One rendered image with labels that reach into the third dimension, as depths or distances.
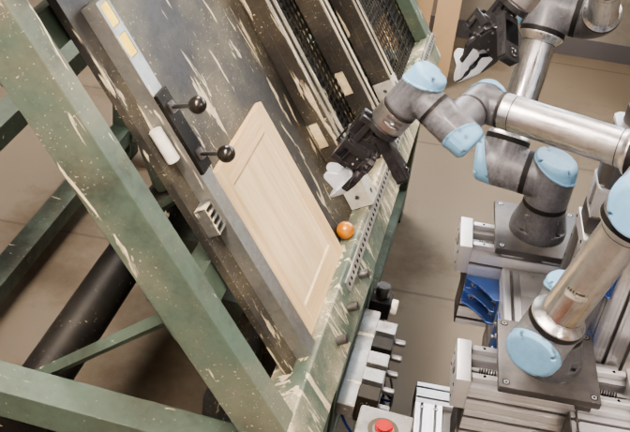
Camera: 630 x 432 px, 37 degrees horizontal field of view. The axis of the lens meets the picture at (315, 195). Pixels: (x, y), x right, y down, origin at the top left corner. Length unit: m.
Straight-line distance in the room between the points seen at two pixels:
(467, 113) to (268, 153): 0.70
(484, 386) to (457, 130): 0.65
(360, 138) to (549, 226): 0.77
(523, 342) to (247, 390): 0.58
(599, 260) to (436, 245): 2.42
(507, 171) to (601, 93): 3.37
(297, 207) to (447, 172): 2.31
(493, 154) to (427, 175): 2.18
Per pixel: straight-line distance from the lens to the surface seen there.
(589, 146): 1.86
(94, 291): 2.69
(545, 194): 2.47
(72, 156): 1.82
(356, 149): 1.90
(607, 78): 6.00
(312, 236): 2.48
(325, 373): 2.30
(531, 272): 2.60
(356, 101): 2.98
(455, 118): 1.83
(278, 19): 2.56
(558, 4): 2.52
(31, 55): 1.75
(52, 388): 2.35
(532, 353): 1.95
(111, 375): 3.46
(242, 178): 2.24
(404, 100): 1.84
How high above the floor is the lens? 2.50
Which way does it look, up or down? 35 degrees down
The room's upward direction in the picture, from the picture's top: 7 degrees clockwise
